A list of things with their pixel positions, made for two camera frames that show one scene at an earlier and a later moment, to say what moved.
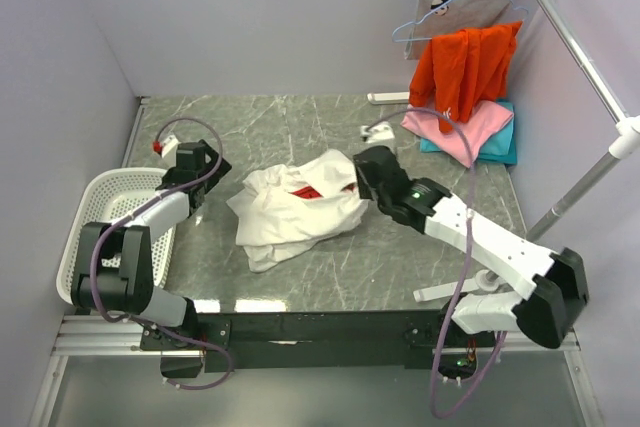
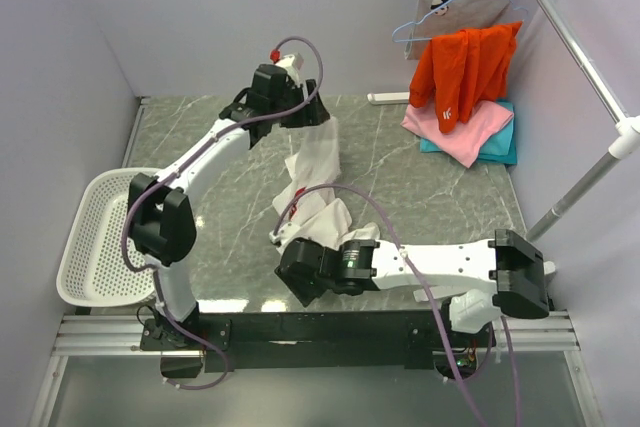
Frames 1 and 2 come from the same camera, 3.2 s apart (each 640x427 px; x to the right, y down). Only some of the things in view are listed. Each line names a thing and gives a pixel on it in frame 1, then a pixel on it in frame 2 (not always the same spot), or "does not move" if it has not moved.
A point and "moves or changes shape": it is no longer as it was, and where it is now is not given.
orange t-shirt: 460,70 does not move
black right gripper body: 367,193 → 306,290
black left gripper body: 223,170 → 292,100
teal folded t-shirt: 503,151 does not move
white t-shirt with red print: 283,209 moves or changes shape
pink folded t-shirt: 467,142 does not move
